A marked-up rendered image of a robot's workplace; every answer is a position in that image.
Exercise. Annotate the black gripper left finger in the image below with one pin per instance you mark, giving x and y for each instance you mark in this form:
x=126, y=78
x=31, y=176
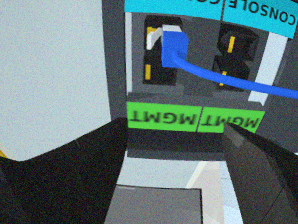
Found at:
x=73, y=184

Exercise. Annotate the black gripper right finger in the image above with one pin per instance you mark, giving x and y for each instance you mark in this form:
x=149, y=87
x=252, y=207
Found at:
x=264, y=177

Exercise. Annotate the blue ethernet cable with plug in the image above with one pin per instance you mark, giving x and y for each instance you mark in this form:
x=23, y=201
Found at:
x=174, y=48

